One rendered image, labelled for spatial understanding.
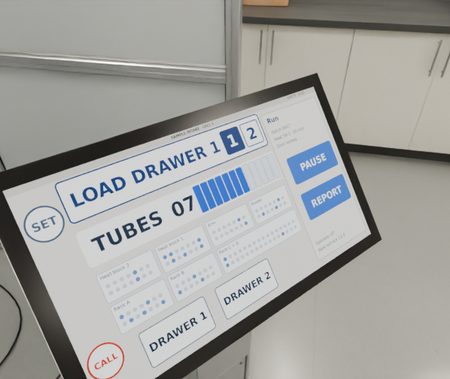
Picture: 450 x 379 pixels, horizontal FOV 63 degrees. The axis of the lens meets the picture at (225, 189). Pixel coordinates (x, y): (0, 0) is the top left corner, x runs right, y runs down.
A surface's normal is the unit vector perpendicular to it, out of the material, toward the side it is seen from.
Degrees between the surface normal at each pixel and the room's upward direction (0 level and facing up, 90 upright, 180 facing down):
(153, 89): 90
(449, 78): 90
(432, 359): 0
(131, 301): 50
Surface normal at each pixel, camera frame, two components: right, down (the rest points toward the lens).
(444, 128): -0.22, 0.60
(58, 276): 0.44, -0.13
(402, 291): 0.00, -0.79
